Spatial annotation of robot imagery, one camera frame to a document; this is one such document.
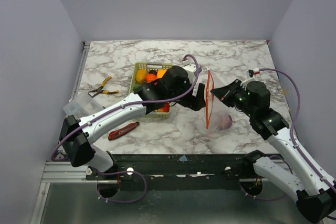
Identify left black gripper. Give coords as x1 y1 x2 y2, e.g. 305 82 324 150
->
167 79 206 111

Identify clear zip bag orange zipper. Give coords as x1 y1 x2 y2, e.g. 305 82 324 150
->
204 69 230 132

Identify purple toy onion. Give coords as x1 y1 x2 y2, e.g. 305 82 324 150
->
218 114 233 131

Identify green plastic basket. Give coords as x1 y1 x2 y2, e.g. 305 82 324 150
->
129 62 173 119

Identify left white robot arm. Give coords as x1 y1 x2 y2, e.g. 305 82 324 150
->
59 65 205 179

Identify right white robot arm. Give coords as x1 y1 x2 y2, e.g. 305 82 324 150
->
211 79 335 223

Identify red toy apple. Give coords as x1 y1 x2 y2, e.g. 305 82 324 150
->
158 103 170 113

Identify yellow bell pepper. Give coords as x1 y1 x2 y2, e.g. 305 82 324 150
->
156 69 167 79

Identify orange toy pumpkin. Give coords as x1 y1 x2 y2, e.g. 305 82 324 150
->
145 74 157 83

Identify brown toy potato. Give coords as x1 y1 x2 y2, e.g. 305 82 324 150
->
135 69 148 84

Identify red black utility knife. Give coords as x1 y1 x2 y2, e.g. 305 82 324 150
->
108 121 140 141

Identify clear plastic screw box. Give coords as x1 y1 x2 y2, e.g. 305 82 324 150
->
63 92 103 119

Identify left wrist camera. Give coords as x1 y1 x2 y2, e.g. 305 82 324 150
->
182 63 202 83

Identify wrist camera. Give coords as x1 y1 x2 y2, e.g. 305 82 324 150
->
182 63 202 83
247 68 260 80

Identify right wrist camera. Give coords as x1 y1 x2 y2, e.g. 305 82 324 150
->
247 68 260 80

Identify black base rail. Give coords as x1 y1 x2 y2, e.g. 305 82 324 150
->
86 151 261 191

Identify yellow handled pliers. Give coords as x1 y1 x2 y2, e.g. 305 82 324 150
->
88 76 119 98

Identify aluminium frame profile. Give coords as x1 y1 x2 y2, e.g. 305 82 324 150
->
41 41 91 184

